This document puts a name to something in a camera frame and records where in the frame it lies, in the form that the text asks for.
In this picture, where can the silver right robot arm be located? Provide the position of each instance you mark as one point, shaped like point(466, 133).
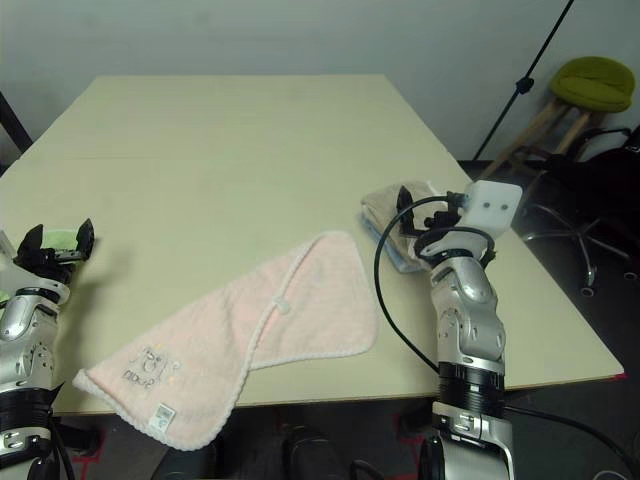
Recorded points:
point(470, 300)

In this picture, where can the light blue folded towel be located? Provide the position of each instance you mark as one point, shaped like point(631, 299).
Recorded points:
point(400, 262)

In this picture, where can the green cushioned wooden stool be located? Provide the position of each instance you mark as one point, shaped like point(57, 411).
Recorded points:
point(590, 82)

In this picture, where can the black office chair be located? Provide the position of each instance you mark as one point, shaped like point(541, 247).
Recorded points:
point(600, 200)

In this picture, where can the beige folded towel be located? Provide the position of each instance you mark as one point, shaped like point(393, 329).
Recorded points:
point(382, 205)

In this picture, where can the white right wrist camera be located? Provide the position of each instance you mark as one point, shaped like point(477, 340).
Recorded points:
point(492, 207)

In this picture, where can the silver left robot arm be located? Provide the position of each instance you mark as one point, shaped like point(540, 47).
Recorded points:
point(20, 320)

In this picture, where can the pink towel with embroidery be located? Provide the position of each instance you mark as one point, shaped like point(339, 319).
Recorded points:
point(225, 325)

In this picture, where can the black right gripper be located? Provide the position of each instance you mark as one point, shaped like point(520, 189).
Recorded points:
point(435, 222)

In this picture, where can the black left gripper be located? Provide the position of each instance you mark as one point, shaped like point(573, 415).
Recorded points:
point(50, 260)

